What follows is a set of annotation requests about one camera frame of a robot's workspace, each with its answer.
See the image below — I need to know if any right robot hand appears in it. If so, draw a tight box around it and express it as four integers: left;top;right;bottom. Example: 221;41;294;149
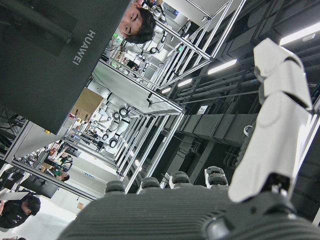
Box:
58;37;320;240

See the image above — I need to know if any brown cardboard box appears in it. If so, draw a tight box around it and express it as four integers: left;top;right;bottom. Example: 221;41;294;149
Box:
71;87;105;121

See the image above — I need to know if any person in black jacket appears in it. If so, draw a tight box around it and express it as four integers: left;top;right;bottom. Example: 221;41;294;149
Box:
0;194;42;230

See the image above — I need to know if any ceiling light strip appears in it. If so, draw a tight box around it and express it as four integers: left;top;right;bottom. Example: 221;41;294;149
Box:
207;59;238;75

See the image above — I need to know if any black Huawei monitor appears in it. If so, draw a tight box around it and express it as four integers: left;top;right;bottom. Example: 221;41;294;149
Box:
0;0;132;136

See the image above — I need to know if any person with black hair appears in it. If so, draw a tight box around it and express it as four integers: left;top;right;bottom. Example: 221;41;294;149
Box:
118;2;157;45

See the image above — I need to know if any aluminium frame cell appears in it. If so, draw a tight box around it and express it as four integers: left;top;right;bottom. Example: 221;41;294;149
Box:
149;0;247;91
91;61;187;193

